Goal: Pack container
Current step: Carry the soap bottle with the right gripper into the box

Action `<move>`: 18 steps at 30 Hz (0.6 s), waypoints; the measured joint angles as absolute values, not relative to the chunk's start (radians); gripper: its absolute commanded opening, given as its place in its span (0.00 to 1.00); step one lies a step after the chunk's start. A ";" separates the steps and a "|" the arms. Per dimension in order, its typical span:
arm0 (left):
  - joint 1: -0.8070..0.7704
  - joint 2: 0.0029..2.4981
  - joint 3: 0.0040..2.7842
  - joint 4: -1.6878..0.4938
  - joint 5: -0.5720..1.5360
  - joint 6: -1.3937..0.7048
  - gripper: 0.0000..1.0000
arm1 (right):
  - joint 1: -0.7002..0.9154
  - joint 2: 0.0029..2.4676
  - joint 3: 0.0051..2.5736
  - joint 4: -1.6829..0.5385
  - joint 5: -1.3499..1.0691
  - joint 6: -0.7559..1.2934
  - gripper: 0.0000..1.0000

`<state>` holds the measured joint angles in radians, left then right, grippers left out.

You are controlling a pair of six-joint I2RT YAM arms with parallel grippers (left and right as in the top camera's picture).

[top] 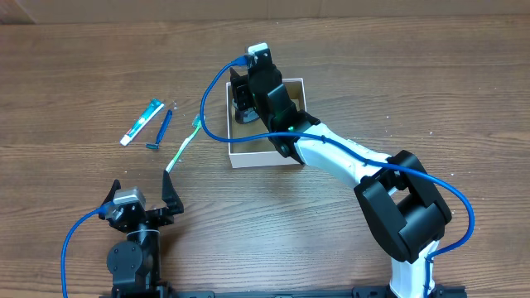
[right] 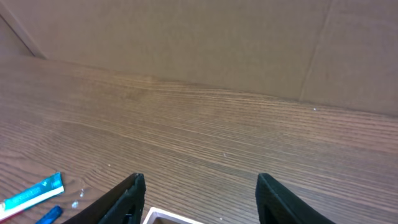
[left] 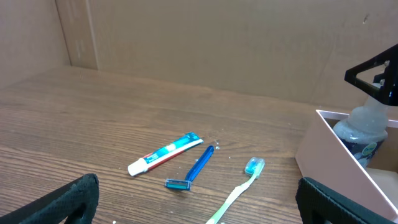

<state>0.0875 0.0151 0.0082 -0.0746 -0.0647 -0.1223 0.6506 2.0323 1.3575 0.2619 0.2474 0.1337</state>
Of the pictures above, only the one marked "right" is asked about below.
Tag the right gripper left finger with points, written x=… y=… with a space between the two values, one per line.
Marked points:
x=122 y=204

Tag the blue disposable razor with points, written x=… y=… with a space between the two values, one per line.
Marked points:
x=51 y=216

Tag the teal white toothpaste tube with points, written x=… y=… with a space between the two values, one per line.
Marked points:
x=41 y=191

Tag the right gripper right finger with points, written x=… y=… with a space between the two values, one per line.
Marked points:
x=276 y=204

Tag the white cardboard box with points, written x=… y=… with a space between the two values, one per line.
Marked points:
x=157 y=215

